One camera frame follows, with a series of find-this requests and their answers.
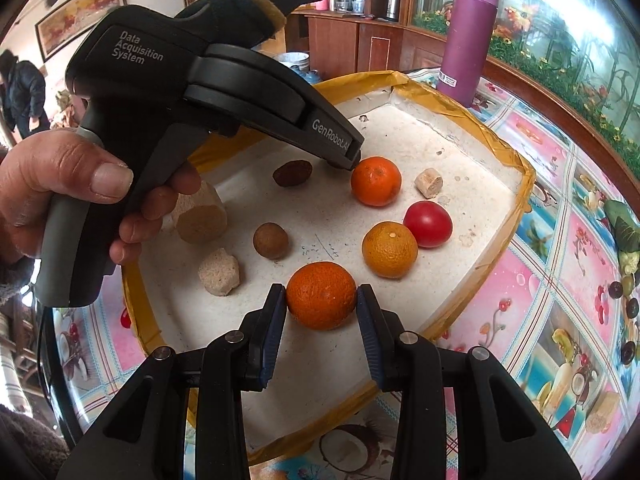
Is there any printed pink tablecloth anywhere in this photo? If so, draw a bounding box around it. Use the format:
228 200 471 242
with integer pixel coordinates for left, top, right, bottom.
50 67 640 480

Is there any person's fuzzy grey clothing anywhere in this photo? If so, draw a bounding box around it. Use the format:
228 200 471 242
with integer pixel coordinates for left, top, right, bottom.
0 402 71 480

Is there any green leaf bundle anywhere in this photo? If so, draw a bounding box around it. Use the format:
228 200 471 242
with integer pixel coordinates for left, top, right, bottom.
602 199 640 253

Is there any red tomato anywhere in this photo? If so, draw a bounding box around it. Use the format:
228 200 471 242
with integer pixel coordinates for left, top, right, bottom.
403 200 454 249

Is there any purple thermos bottle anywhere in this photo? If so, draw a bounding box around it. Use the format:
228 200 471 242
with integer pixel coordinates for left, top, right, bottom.
436 0 502 108

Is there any large orange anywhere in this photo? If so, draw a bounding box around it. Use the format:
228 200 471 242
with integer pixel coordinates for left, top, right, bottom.
286 261 357 332

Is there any deep orange mandarin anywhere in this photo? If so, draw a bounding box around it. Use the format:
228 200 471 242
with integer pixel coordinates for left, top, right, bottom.
350 156 403 208

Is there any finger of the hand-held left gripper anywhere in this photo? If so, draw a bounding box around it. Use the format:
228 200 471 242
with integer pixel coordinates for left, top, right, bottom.
260 54 366 172

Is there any framed wall painting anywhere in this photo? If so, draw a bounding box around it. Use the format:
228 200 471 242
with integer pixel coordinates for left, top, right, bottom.
35 0 126 63

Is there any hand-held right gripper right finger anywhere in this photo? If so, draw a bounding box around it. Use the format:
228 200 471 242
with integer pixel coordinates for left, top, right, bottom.
356 282 583 480

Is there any wooden cabinet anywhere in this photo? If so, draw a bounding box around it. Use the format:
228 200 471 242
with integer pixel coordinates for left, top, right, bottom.
285 0 451 73

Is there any person's left hand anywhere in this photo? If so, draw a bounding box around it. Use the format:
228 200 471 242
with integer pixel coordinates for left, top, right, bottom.
0 130 202 266

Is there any white bucket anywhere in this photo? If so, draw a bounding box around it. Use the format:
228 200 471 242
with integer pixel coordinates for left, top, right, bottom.
276 52 311 73

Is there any brown longan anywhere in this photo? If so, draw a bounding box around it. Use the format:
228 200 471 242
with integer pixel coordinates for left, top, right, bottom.
253 222 290 260

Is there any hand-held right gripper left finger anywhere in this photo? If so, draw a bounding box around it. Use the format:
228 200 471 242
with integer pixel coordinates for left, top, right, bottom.
57 282 288 480

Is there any white foam box yellow tape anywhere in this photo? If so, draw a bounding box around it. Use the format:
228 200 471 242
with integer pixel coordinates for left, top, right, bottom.
122 70 537 466

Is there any yellow-orange mandarin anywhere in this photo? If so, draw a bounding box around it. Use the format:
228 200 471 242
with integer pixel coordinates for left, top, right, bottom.
362 221 419 279

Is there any dark red date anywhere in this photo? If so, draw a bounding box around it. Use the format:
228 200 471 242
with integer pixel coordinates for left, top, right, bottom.
273 160 313 187

